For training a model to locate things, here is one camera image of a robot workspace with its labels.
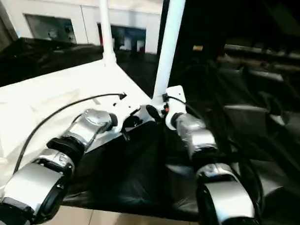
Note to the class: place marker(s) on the white plastic table leg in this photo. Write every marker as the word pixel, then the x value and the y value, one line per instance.
pixel 105 30
pixel 170 42

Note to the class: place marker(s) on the white plastic table top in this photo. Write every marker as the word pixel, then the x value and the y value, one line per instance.
pixel 41 101

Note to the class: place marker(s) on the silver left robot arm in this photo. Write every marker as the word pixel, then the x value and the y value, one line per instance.
pixel 86 127

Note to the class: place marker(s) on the black mat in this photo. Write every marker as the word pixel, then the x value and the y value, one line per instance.
pixel 132 167

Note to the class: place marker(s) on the small gold tag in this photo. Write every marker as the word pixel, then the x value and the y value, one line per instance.
pixel 198 48

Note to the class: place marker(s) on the black metal bar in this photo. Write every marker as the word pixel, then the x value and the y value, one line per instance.
pixel 266 50

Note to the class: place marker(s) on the white cabinet with glass doors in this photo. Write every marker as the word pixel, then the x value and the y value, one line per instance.
pixel 87 11

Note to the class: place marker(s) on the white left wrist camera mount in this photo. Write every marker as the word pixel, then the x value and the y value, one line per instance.
pixel 125 111

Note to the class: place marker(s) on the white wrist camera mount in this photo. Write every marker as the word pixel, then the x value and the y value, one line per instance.
pixel 175 97
pixel 125 111

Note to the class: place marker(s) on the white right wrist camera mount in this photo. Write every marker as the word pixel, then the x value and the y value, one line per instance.
pixel 175 97

